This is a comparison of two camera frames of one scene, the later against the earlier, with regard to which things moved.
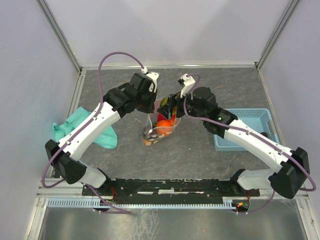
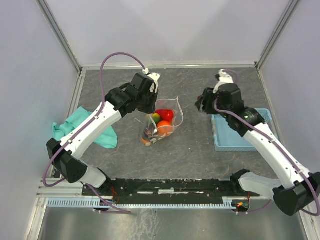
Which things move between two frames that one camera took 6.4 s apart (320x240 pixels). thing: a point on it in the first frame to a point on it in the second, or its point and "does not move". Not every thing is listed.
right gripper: (174, 100) to (207, 95)
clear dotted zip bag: (157, 126) does not move
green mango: (164, 101) to (156, 118)
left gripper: (150, 108) does not move
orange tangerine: (164, 127) does not move
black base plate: (173, 189) does not move
